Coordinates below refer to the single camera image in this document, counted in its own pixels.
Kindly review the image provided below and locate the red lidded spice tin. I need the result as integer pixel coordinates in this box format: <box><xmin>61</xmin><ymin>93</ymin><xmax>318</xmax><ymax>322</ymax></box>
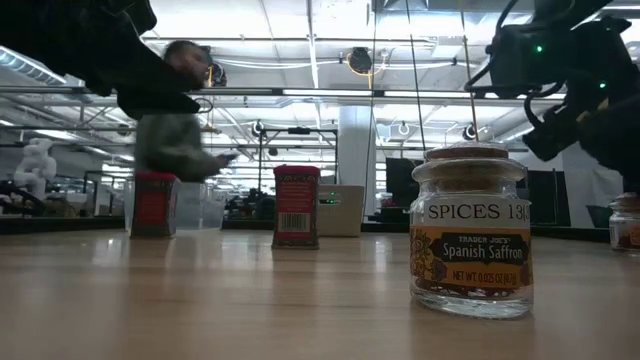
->
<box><xmin>128</xmin><ymin>171</ymin><xmax>181</xmax><ymax>239</ymax></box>
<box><xmin>271</xmin><ymin>164</ymin><xmax>322</xmax><ymax>251</ymax></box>

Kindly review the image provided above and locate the black rack frame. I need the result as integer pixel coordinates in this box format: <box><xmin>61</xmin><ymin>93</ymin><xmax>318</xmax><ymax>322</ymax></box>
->
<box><xmin>257</xmin><ymin>127</ymin><xmax>339</xmax><ymax>194</ymax></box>

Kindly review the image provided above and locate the black ceiling cable reel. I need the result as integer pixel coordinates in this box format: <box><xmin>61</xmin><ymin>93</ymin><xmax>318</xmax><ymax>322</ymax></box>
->
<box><xmin>204</xmin><ymin>47</ymin><xmax>229</xmax><ymax>87</ymax></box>
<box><xmin>348</xmin><ymin>46</ymin><xmax>374</xmax><ymax>75</ymax></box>

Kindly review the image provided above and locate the yellow hanging cable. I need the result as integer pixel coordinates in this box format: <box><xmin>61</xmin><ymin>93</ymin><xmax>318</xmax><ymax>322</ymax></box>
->
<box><xmin>457</xmin><ymin>0</ymin><xmax>481</xmax><ymax>144</ymax></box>

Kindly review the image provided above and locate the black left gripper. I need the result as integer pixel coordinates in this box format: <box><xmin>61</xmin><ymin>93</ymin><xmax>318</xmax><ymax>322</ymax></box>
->
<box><xmin>0</xmin><ymin>0</ymin><xmax>201</xmax><ymax>121</ymax></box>

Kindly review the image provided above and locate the white humanoid figure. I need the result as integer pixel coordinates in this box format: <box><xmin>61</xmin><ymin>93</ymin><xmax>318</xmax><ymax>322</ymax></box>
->
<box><xmin>13</xmin><ymin>137</ymin><xmax>59</xmax><ymax>201</ymax></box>

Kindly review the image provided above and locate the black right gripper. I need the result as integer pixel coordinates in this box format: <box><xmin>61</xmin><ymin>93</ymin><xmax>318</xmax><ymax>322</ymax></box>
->
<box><xmin>564</xmin><ymin>17</ymin><xmax>640</xmax><ymax>194</ymax></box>

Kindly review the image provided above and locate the person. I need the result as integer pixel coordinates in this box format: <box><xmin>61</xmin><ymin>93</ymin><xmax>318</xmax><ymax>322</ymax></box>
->
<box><xmin>133</xmin><ymin>39</ymin><xmax>239</xmax><ymax>184</ymax></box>

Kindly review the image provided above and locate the white building column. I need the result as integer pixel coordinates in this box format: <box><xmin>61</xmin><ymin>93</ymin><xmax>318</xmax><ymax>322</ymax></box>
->
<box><xmin>338</xmin><ymin>104</ymin><xmax>377</xmax><ymax>216</ymax></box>

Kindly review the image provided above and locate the black monitor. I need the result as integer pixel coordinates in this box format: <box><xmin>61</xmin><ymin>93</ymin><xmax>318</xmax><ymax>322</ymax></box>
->
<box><xmin>384</xmin><ymin>157</ymin><xmax>419</xmax><ymax>209</ymax></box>

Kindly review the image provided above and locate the black hanging cable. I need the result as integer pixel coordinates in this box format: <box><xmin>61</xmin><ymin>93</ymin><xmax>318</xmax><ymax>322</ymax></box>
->
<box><xmin>404</xmin><ymin>0</ymin><xmax>428</xmax><ymax>151</ymax></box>

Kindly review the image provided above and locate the cork lidded saffron jar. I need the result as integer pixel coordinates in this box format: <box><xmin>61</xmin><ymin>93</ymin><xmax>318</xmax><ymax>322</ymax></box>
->
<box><xmin>408</xmin><ymin>143</ymin><xmax>535</xmax><ymax>320</ymax></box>
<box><xmin>608</xmin><ymin>192</ymin><xmax>640</xmax><ymax>252</ymax></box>

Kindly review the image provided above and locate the white plastic bin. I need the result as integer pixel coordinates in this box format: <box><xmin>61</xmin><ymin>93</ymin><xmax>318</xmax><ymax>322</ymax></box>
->
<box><xmin>317</xmin><ymin>184</ymin><xmax>366</xmax><ymax>238</ymax></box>

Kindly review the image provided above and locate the white hanging sheet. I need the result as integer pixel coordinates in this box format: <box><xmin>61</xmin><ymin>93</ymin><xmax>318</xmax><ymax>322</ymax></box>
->
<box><xmin>564</xmin><ymin>167</ymin><xmax>624</xmax><ymax>229</ymax></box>

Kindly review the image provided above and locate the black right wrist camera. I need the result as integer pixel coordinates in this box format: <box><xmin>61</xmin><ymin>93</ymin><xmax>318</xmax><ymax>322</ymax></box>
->
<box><xmin>522</xmin><ymin>107</ymin><xmax>584</xmax><ymax>162</ymax></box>

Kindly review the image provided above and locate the clear plastic bin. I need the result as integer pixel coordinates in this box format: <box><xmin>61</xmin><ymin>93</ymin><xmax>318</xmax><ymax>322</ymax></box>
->
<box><xmin>123</xmin><ymin>180</ymin><xmax>226</xmax><ymax>231</ymax></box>

